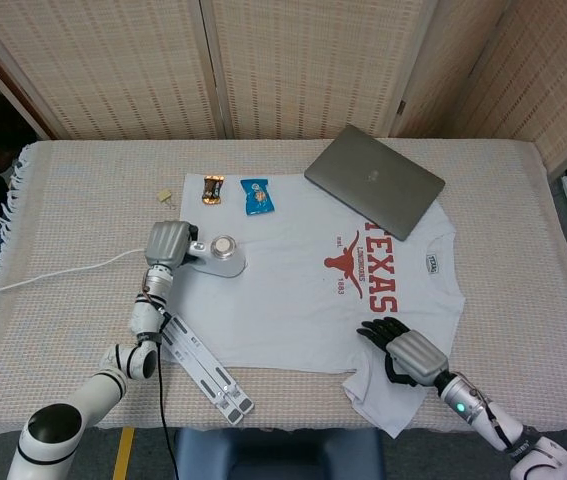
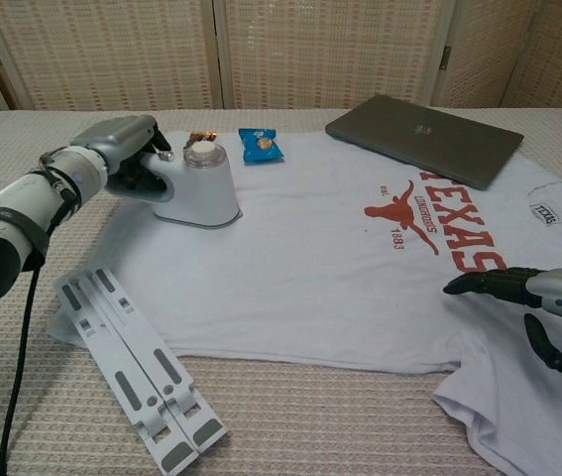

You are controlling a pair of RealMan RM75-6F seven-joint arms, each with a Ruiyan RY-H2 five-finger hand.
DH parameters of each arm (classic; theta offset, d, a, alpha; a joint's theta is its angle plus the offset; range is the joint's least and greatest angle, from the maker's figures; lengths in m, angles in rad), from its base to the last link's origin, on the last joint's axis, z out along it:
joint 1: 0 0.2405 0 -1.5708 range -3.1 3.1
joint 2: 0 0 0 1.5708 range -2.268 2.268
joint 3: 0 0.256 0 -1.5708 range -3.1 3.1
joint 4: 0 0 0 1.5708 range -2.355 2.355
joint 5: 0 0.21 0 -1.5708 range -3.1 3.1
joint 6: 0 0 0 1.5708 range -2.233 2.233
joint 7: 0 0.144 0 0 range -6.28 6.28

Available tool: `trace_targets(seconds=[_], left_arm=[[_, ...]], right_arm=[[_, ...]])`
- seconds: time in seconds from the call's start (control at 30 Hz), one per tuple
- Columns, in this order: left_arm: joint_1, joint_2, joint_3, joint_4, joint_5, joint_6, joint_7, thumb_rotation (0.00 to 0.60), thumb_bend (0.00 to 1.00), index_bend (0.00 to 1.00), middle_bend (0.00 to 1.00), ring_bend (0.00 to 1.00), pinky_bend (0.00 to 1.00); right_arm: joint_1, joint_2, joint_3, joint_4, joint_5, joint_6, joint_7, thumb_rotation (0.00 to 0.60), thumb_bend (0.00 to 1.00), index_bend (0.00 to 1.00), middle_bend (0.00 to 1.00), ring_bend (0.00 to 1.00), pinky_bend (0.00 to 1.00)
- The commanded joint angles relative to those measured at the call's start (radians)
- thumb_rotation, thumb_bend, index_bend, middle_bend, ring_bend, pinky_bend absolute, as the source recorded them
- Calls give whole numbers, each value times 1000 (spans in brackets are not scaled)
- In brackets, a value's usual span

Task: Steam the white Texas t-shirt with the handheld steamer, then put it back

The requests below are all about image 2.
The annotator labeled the white Texas Longhorns t-shirt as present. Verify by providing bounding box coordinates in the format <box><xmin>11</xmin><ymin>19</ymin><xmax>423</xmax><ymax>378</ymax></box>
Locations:
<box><xmin>46</xmin><ymin>129</ymin><xmax>562</xmax><ymax>476</ymax></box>

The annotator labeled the white clothes iron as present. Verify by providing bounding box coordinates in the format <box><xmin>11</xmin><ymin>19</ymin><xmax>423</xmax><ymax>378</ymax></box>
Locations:
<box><xmin>141</xmin><ymin>141</ymin><xmax>245</xmax><ymax>230</ymax></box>

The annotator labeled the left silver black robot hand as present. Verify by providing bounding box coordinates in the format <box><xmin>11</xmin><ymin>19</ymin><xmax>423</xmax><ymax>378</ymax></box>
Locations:
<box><xmin>68</xmin><ymin>114</ymin><xmax>173</xmax><ymax>196</ymax></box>

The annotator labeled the blue snack packet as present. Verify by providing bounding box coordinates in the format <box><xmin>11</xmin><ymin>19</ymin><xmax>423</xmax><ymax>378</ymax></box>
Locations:
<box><xmin>238</xmin><ymin>127</ymin><xmax>286</xmax><ymax>168</ymax></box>

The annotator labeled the beige woven tablecloth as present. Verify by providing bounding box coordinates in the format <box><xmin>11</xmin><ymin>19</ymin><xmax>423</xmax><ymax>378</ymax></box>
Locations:
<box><xmin>0</xmin><ymin>105</ymin><xmax>562</xmax><ymax>476</ymax></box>

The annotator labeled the white folding laptop stand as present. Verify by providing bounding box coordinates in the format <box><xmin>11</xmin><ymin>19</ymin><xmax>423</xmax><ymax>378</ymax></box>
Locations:
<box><xmin>51</xmin><ymin>266</ymin><xmax>229</xmax><ymax>474</ymax></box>

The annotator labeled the grey closed laptop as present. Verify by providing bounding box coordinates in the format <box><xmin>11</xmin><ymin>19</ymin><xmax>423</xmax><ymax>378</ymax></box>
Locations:
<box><xmin>324</xmin><ymin>94</ymin><xmax>525</xmax><ymax>192</ymax></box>

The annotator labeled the wicker folding screen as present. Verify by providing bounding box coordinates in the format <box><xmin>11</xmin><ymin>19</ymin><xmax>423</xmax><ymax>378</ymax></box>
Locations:
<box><xmin>0</xmin><ymin>0</ymin><xmax>562</xmax><ymax>112</ymax></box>

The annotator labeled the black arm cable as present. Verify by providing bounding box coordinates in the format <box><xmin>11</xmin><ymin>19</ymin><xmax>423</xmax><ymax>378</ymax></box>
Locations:
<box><xmin>0</xmin><ymin>166</ymin><xmax>79</xmax><ymax>476</ymax></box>

